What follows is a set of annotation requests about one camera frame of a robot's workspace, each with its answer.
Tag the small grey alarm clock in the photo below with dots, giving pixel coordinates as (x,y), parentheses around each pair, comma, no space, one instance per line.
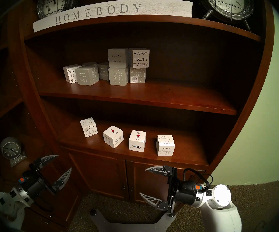
(10,149)

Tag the dark wooden side shelf unit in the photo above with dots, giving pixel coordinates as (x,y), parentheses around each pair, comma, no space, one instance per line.
(57,197)

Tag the white HOMEBODY wooden sign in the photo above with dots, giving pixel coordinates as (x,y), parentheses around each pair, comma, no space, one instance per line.
(120,9)

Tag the white cube circled happy script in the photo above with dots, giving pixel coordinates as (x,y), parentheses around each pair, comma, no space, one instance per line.
(88,128)

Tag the grey cube always choose happy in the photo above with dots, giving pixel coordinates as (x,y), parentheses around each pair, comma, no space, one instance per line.
(87,75)

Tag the white GROW world cube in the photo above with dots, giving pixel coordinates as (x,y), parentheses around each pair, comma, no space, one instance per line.
(137,142)
(113,137)

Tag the grey cube happy looks good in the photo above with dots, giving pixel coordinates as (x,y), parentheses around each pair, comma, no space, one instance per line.
(118,76)

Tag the grey cube with barcode sticker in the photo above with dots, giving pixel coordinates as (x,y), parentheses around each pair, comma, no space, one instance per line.
(137,75)

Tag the grey cube let's escape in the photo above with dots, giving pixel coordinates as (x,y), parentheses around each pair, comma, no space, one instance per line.
(117,58)

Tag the brown wooden bookshelf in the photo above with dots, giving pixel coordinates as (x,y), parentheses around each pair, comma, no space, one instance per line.
(154,93)

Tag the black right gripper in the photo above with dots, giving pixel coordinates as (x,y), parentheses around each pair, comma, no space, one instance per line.
(185,192)

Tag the white cube think happy thoughts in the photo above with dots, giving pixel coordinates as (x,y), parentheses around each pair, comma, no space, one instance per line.
(165,147)

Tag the grey cube faint script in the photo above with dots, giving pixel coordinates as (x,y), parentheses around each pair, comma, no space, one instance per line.
(103,70)

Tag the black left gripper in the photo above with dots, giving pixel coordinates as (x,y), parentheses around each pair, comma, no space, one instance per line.
(37,183)

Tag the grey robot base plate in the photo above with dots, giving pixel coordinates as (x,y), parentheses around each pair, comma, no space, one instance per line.
(129,228)

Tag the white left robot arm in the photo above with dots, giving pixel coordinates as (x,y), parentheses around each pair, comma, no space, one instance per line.
(6,205)

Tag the white HAPPY HAPPY HAPPY cube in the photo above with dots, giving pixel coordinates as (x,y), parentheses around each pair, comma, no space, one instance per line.
(140,58)
(69,73)

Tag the black base knob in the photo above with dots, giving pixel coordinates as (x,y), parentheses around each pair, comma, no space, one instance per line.
(93,212)
(171,215)

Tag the pale grey cube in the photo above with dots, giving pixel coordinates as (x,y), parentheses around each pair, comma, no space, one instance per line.
(89,64)

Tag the brown wooden cabinet door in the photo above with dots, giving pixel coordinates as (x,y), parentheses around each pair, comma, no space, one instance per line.
(149,183)
(101,173)

